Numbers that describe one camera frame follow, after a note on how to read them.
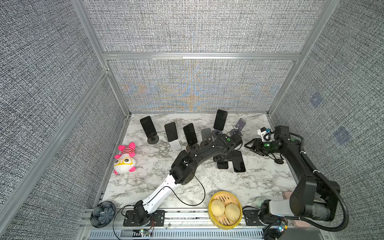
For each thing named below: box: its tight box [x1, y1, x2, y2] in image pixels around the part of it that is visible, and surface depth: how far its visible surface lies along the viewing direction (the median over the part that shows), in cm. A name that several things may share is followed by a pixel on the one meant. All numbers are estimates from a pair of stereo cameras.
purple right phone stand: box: [229, 118, 246, 136], surface depth 105 cm
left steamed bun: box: [211, 199, 226, 217], surface depth 73 cm
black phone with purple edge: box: [217, 161, 229, 169], surface depth 90 cm
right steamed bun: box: [225, 203, 241, 222], surface depth 72 cm
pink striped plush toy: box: [113, 142, 136, 176], surface depth 88 cm
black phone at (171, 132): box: [164, 122, 178, 142], surface depth 95 cm
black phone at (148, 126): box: [140, 116, 157, 139], surface depth 97 cm
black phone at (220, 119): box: [213, 109, 228, 131], surface depth 102 cm
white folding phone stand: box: [169, 139, 182, 152], surface depth 102 cm
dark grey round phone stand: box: [147, 135, 159, 145], surface depth 105 cm
